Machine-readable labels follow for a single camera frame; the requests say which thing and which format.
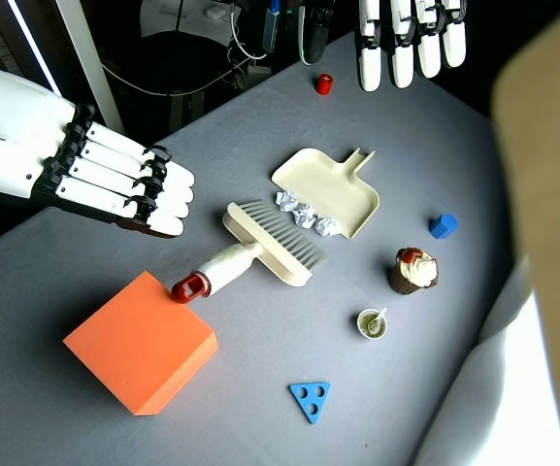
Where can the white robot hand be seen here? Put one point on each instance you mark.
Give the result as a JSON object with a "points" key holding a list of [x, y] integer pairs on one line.
{"points": [[12, 136], [402, 63]]}

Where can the cream plastic dustpan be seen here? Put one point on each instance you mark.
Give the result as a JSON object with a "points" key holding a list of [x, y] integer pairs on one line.
{"points": [[328, 182]]}

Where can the small red cylinder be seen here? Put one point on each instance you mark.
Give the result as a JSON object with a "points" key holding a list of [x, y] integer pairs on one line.
{"points": [[324, 85]]}

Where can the white light strip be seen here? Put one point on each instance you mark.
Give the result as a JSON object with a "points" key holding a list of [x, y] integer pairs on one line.
{"points": [[34, 46]]}

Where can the grey adapter with blue plug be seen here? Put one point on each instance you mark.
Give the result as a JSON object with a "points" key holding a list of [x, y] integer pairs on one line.
{"points": [[270, 29]]}

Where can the grey tablecloth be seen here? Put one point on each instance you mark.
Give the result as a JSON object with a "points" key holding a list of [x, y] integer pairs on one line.
{"points": [[260, 121]]}

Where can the small blue block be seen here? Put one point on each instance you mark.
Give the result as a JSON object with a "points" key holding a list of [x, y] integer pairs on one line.
{"points": [[443, 226]]}

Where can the tan blurred panel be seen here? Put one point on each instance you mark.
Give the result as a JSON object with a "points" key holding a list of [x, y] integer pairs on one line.
{"points": [[551, 194]]}

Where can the toy cupcake with white cream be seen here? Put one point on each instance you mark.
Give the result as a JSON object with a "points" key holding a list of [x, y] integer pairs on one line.
{"points": [[413, 274]]}

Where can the large orange block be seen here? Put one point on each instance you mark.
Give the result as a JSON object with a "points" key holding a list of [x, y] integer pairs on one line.
{"points": [[134, 340]]}

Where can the small cup with spoon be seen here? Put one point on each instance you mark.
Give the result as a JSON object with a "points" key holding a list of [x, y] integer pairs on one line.
{"points": [[371, 325]]}

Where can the blue triangle with three holes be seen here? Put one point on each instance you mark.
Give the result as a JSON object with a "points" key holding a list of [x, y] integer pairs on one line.
{"points": [[319, 388]]}

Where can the white sheet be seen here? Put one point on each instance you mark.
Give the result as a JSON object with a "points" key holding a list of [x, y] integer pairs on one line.
{"points": [[503, 388]]}

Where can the white post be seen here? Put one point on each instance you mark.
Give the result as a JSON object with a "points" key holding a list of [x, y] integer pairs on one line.
{"points": [[92, 63]]}

